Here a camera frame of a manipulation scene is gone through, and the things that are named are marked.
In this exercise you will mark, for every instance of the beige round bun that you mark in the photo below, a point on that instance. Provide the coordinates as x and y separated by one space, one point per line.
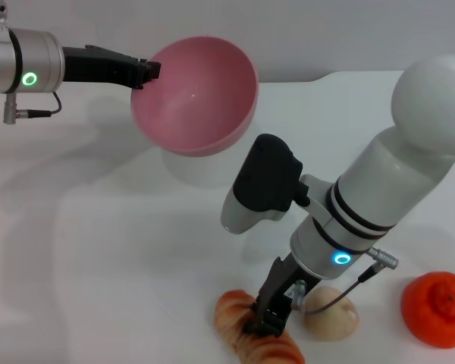
333 322

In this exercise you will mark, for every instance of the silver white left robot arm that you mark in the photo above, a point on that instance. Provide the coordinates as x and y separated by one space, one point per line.
22 62

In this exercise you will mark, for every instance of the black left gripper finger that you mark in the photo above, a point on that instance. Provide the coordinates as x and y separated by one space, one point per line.
151 71

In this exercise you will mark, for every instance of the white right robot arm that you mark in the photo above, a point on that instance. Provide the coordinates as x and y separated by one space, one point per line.
394 170

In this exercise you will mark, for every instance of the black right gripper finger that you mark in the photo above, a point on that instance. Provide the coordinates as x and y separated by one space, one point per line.
265 292
275 324

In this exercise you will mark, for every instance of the orange tangerine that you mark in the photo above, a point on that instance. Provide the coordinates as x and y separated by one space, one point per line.
436 311

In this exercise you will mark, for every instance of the pink plastic bowl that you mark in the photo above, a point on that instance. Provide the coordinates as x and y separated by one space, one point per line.
197 102

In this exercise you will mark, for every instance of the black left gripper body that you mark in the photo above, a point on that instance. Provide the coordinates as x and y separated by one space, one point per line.
98 66

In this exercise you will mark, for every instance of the orange white striped bread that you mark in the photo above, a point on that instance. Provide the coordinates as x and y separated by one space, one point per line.
231 314

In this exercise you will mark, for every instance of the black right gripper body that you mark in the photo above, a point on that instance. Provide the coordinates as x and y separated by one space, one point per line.
292 284

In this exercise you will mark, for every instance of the right wrist camera housing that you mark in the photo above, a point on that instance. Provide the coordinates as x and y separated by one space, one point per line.
265 178

